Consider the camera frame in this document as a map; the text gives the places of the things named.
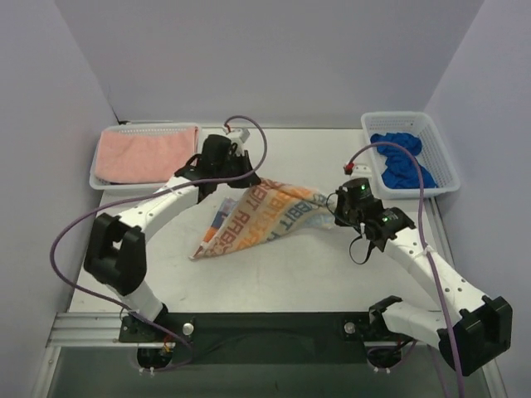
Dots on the blue towel in right basket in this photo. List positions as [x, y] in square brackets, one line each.
[400, 172]

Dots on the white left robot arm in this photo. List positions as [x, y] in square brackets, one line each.
[116, 255]

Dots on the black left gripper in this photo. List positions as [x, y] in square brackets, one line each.
[241, 167]

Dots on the pink towel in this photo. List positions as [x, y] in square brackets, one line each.
[145, 156]

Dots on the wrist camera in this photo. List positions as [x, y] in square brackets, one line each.
[238, 135]
[357, 170]

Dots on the white right plastic basket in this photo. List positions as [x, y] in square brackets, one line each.
[433, 163]

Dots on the white left plastic basket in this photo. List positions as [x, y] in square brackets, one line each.
[102, 185]

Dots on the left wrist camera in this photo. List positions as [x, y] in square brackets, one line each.
[238, 135]

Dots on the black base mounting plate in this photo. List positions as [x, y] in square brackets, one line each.
[265, 336]

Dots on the aluminium frame rail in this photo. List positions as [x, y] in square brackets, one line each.
[76, 330]

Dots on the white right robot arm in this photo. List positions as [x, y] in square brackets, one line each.
[469, 330]

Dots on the orange patterned towel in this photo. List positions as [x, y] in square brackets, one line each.
[265, 212]

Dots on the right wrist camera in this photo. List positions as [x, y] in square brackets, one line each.
[357, 170]

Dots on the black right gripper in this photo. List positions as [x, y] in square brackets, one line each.
[341, 206]

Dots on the white plastic basket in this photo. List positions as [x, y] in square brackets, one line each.
[433, 163]
[102, 185]

